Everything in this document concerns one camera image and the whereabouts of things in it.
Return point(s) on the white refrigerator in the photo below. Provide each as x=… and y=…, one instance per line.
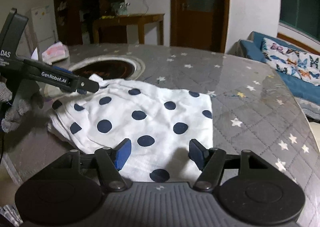
x=45, y=27

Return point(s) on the pink tissue pack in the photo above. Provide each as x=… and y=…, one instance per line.
x=55, y=52

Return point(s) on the round black induction hob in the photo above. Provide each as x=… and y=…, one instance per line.
x=112, y=67

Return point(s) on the blue sofa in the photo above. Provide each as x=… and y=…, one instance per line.
x=297, y=87

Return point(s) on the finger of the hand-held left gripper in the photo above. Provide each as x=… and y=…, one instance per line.
x=87, y=86
x=62, y=69

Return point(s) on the green glass jug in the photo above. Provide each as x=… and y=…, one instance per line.
x=120, y=8

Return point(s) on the dark glass window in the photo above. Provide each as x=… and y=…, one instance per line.
x=300, y=10

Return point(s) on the butterfly print pillow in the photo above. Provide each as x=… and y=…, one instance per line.
x=280, y=54
x=312, y=69

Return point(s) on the person's left hand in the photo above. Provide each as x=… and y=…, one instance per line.
x=11, y=121

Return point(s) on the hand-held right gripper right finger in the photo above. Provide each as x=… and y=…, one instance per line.
x=197, y=154

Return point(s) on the wooden side table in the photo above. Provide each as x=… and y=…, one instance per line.
x=140, y=18

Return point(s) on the grey star quilted table cover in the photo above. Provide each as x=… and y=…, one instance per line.
x=250, y=117

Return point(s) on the brown wooden door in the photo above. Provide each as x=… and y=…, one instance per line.
x=200, y=29

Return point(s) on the yellow paper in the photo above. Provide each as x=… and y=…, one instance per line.
x=108, y=17

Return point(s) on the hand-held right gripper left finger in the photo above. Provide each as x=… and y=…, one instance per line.
x=122, y=154

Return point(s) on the dark wooden shelf cabinet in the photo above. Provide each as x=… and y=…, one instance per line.
x=75, y=5

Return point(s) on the white navy polka dot dress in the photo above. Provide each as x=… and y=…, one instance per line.
x=155, y=102

